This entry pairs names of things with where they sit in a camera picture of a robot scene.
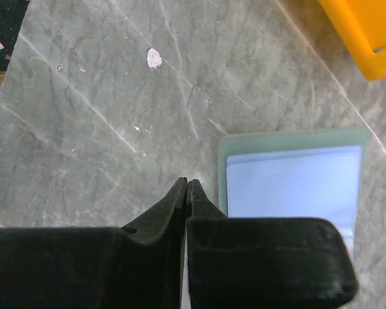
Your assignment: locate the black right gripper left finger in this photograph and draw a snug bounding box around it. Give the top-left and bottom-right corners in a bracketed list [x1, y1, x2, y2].
[0, 178, 187, 308]

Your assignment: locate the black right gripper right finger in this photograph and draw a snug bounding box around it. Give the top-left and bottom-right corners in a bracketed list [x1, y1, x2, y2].
[187, 180, 359, 308]

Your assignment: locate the yellow bin with cards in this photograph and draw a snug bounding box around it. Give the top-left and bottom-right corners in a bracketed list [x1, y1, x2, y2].
[320, 0, 386, 80]

